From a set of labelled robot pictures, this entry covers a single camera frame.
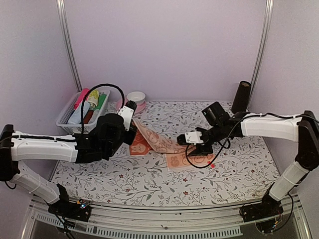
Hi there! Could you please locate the green rolled towel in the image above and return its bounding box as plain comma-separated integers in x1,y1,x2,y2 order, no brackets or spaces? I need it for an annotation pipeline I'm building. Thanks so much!
95,94,108,110

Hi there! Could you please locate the left black cable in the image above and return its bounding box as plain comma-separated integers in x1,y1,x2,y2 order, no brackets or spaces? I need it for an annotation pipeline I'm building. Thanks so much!
79,83,125,136

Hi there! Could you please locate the black cable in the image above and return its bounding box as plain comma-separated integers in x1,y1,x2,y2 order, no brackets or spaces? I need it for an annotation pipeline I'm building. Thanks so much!
79,83,125,136
185,112,312,169

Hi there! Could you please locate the light blue towel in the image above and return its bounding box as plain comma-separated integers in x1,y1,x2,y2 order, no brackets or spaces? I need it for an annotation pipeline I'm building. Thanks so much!
67,101,90,124

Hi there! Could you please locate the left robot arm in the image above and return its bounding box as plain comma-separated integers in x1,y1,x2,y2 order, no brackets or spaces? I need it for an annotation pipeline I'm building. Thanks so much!
0,114,137,216

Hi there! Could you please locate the white plastic basket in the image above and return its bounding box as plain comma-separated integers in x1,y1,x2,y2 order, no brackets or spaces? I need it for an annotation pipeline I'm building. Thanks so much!
56,87,110,134

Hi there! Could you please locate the yellow-green rolled towel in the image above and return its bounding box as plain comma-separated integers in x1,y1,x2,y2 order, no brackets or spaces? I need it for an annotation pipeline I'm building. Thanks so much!
86,90,99,109

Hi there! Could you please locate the right black cable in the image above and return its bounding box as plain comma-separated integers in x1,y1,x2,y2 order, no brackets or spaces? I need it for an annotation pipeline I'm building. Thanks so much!
185,112,312,169

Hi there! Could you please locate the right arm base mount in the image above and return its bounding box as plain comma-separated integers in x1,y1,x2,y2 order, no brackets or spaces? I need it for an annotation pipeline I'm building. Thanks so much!
239,199,284,222

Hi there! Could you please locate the pink rolled towel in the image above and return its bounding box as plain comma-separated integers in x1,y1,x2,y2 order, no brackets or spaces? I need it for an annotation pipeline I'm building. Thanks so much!
73,88,89,109

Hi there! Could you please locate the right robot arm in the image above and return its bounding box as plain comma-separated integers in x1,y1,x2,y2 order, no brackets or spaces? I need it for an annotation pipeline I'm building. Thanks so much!
178,102,319,217

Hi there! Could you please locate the pink plate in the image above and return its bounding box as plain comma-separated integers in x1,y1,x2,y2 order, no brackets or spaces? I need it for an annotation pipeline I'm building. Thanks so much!
115,100,147,114

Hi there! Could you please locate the white bowl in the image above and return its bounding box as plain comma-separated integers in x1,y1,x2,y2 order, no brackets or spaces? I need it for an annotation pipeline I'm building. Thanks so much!
126,91,146,105

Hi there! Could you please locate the dark brown cylinder cup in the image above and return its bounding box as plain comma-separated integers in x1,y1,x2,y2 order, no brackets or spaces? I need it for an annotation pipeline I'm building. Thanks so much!
231,81,251,114

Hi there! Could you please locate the orange patterned towel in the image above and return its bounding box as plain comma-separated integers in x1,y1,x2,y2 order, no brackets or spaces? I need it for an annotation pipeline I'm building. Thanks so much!
129,120,215,170

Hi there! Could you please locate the brown rolled towel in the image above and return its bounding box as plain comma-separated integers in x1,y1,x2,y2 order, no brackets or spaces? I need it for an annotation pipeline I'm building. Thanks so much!
83,110,94,124

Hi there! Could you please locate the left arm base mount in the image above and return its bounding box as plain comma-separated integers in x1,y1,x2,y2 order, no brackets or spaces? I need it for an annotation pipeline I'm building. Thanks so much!
48,196,92,222

